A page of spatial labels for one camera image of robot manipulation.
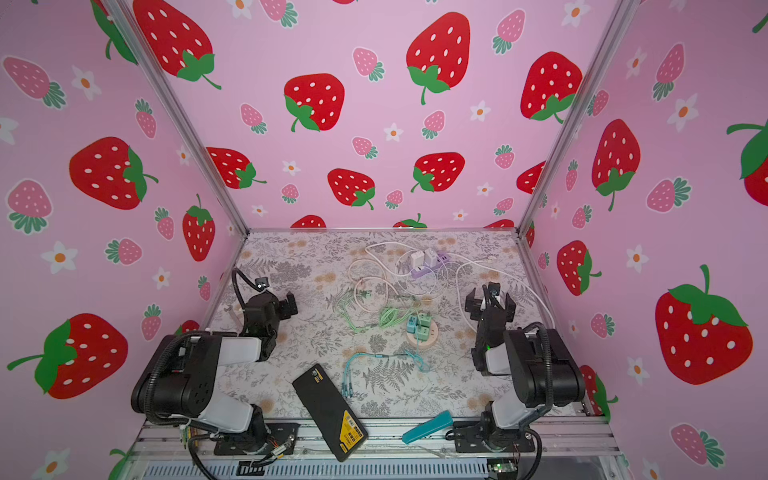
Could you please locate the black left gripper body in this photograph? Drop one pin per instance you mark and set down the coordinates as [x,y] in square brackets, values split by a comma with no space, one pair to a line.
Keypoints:
[279,306]

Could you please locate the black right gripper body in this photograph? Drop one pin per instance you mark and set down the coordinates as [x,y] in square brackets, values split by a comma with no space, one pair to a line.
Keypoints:
[490,309]

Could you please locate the round pink power socket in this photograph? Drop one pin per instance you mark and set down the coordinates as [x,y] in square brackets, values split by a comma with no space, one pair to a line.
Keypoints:
[423,337]

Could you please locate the green plug adapter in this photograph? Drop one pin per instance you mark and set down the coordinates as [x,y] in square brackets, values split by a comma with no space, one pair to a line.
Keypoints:
[424,320]

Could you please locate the teal plug adapter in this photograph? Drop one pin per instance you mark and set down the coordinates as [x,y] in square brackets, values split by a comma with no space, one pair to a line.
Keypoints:
[412,324]

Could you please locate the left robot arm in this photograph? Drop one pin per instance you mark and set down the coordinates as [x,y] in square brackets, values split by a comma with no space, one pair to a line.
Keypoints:
[178,386]

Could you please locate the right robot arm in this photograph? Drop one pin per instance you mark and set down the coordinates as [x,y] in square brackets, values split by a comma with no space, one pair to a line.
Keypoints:
[543,372]

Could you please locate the white charger plug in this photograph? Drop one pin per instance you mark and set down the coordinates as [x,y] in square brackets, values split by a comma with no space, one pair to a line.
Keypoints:
[423,258]

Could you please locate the purple power strip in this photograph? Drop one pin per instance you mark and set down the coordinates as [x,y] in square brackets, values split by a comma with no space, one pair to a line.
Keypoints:
[443,260]

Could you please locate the teal plastic tool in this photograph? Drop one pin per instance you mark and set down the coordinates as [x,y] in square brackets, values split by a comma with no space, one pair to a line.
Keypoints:
[438,424]

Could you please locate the black rectangular device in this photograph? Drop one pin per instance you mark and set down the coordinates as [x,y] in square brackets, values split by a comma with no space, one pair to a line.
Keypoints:
[341,429]

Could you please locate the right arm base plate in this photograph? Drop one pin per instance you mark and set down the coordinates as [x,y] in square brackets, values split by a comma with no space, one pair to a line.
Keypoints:
[474,437]

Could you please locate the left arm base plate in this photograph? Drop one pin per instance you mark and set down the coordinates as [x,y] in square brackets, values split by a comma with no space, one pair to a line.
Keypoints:
[259,440]

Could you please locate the aluminium front rail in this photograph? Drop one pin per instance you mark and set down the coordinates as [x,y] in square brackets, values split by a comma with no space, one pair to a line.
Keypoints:
[572,448]

